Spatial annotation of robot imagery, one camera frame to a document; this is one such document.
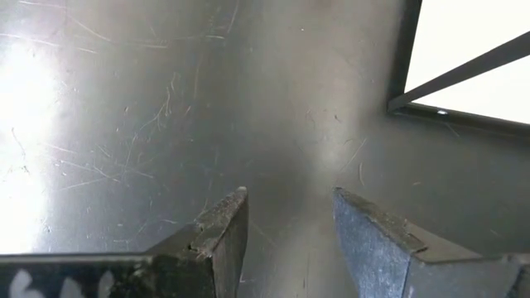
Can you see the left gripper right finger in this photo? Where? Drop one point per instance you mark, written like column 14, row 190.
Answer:
column 381, row 265

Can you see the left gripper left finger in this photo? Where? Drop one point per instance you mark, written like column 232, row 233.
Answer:
column 198, row 265

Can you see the light wooden board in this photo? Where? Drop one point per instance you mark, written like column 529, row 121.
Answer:
column 403, row 62

